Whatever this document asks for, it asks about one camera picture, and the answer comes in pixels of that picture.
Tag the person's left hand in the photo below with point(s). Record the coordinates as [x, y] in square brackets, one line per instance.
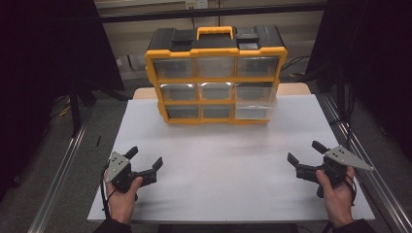
[123, 204]

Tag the small black stick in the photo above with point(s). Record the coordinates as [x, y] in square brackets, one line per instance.
[98, 141]

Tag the yellow black drawer organizer cabinet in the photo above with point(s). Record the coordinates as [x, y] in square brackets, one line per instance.
[213, 66]

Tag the black curtain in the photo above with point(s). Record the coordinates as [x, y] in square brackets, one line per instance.
[372, 58]
[39, 64]

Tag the person's right hand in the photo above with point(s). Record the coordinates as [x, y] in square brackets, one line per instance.
[338, 200]

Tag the black horizontal bar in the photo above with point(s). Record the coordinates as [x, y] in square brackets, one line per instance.
[210, 12]

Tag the black metal stand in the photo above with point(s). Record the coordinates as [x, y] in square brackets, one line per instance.
[75, 110]

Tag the aluminium floor rail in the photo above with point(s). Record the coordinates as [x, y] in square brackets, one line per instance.
[372, 158]
[56, 181]

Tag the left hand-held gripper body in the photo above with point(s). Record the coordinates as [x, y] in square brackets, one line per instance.
[118, 168]

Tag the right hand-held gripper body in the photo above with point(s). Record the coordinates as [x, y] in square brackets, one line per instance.
[345, 158]

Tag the white table mat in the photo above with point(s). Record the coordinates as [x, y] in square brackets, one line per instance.
[220, 168]

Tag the white wall socket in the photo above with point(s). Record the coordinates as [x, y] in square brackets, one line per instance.
[196, 4]

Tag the clear plastic drawer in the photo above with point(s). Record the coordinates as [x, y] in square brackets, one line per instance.
[254, 111]

